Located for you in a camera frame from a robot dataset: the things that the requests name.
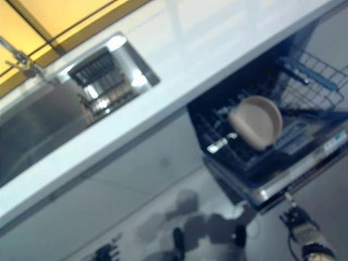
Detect black robot left foot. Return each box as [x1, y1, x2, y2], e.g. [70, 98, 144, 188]
[173, 227, 186, 247]

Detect black robot right foot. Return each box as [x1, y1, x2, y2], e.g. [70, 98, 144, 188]
[234, 225, 247, 247]

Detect dishwasher upper wire rack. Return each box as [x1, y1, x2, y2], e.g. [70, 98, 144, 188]
[279, 48, 348, 115]

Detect stainless steel sink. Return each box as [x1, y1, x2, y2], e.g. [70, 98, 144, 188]
[0, 32, 161, 189]

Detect black sink dish rack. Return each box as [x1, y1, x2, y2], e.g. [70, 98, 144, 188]
[67, 48, 137, 115]

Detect yellow window with dark frame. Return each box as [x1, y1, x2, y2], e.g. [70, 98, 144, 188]
[0, 0, 153, 94]

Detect white kitchen base cabinet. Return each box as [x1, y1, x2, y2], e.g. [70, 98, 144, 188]
[0, 111, 208, 261]

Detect black robot foot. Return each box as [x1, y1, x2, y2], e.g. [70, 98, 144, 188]
[234, 225, 247, 247]
[173, 227, 186, 247]

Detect chrome kitchen faucet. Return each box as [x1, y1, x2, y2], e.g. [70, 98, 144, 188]
[0, 36, 59, 83]

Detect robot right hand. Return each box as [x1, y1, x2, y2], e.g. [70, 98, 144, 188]
[279, 191, 319, 240]

